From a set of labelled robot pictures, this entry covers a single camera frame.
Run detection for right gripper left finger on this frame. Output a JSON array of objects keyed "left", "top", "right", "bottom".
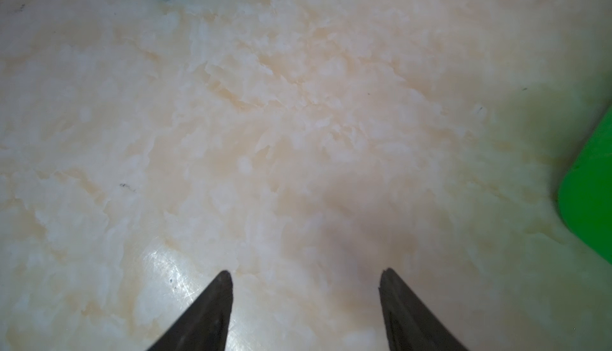
[{"left": 148, "top": 271, "right": 234, "bottom": 351}]

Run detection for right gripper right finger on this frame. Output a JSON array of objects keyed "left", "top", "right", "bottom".
[{"left": 379, "top": 268, "right": 467, "bottom": 351}]

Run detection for green plastic basket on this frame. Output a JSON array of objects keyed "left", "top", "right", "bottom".
[{"left": 557, "top": 110, "right": 611, "bottom": 262}]

